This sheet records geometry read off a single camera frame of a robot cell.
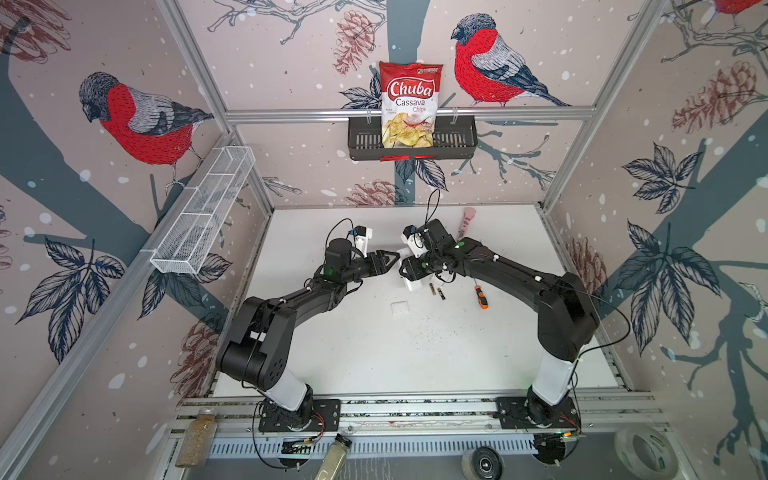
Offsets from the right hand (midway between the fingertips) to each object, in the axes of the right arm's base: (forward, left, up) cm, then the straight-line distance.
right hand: (402, 273), depth 88 cm
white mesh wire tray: (-7, +53, +21) cm, 57 cm away
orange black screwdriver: (-1, -25, -11) cm, 28 cm away
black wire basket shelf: (+37, -15, +22) cm, 46 cm away
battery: (+2, -10, -12) cm, 15 cm away
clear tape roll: (-39, -59, -15) cm, 73 cm away
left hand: (+1, +2, +7) cm, 7 cm away
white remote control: (-4, -3, 0) cm, 5 cm away
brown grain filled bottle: (-43, +46, -5) cm, 63 cm away
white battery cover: (-6, 0, -11) cm, 12 cm away
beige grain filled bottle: (-45, +14, -7) cm, 47 cm away
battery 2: (-1, -12, -11) cm, 17 cm away
